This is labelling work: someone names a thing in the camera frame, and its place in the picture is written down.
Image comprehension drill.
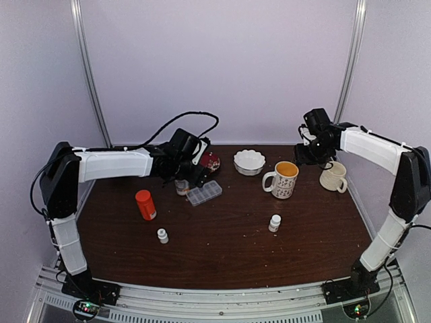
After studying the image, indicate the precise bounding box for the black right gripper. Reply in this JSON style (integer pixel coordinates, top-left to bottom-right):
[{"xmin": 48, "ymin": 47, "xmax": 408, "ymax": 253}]
[{"xmin": 294, "ymin": 137, "xmax": 333, "ymax": 166}]

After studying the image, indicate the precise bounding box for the grey cap pill bottle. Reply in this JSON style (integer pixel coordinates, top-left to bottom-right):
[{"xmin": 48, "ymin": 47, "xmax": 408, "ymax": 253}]
[{"xmin": 174, "ymin": 180, "xmax": 190, "ymax": 196}]

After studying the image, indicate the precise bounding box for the clear plastic pill organizer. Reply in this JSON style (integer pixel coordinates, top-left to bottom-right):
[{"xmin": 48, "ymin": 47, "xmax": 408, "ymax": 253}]
[{"xmin": 186, "ymin": 180, "xmax": 222, "ymax": 207}]

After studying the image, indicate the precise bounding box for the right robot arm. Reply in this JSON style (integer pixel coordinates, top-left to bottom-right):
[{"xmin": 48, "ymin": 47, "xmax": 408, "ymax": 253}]
[{"xmin": 295, "ymin": 122, "xmax": 430, "ymax": 272}]

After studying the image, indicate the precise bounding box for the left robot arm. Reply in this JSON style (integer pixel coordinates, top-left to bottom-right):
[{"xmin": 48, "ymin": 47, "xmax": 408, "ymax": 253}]
[{"xmin": 39, "ymin": 129, "xmax": 211, "ymax": 299}]

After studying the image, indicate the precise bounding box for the red floral plate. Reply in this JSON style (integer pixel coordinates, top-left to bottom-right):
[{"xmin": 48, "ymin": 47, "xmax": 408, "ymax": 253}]
[{"xmin": 199, "ymin": 151, "xmax": 221, "ymax": 174}]

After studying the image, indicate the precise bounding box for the cream ribbed mug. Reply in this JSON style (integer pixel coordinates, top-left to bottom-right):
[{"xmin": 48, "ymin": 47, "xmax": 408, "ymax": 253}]
[{"xmin": 319, "ymin": 161, "xmax": 347, "ymax": 193}]

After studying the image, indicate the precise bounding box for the floral mug yellow inside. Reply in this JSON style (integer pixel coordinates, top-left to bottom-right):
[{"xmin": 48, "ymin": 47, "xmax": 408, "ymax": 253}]
[{"xmin": 261, "ymin": 161, "xmax": 299, "ymax": 200}]

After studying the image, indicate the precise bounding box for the orange pill bottle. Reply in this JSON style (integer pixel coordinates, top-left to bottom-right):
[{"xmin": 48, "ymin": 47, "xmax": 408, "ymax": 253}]
[{"xmin": 135, "ymin": 190, "xmax": 157, "ymax": 221}]

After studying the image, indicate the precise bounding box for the white scalloped bowl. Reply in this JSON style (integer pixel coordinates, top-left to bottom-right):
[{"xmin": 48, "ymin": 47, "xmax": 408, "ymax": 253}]
[{"xmin": 234, "ymin": 149, "xmax": 266, "ymax": 176}]

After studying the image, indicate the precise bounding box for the small white dropper bottle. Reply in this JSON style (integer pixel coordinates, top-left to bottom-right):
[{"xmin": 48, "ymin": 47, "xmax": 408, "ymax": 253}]
[{"xmin": 157, "ymin": 228, "xmax": 169, "ymax": 244}]

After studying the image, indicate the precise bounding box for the small white pill bottle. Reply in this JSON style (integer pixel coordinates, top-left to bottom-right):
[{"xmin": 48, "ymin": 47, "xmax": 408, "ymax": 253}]
[{"xmin": 268, "ymin": 214, "xmax": 281, "ymax": 232}]

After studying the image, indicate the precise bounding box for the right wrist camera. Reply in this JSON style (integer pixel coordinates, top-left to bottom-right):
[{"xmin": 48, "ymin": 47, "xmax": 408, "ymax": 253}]
[{"xmin": 304, "ymin": 108, "xmax": 331, "ymax": 135}]

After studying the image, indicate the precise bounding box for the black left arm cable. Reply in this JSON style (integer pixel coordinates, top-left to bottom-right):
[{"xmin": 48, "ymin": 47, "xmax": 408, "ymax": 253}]
[{"xmin": 110, "ymin": 111, "xmax": 220, "ymax": 151}]

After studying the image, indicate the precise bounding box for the right aluminium frame post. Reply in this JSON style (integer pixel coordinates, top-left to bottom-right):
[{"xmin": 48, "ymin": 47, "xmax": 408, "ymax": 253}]
[{"xmin": 334, "ymin": 0, "xmax": 367, "ymax": 122}]

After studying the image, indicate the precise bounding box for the aluminium frame post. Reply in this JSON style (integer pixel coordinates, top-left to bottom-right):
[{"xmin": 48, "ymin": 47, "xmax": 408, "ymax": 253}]
[
  {"xmin": 70, "ymin": 0, "xmax": 112, "ymax": 147},
  {"xmin": 334, "ymin": 0, "xmax": 367, "ymax": 122}
]

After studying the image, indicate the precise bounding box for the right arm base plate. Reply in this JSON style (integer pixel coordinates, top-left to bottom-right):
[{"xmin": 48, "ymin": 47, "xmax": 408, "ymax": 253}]
[{"xmin": 321, "ymin": 277, "xmax": 380, "ymax": 305}]

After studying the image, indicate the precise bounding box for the aluminium front rail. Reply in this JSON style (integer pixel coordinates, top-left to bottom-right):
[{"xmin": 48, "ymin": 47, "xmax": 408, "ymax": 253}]
[{"xmin": 26, "ymin": 265, "xmax": 418, "ymax": 323}]

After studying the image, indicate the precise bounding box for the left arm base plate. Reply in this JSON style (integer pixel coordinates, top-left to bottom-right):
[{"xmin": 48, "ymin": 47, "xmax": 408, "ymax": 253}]
[{"xmin": 61, "ymin": 273, "xmax": 121, "ymax": 306}]

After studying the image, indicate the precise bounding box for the left aluminium frame post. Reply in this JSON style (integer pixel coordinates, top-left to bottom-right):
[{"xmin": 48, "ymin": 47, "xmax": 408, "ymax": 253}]
[{"xmin": 70, "ymin": 0, "xmax": 112, "ymax": 147}]

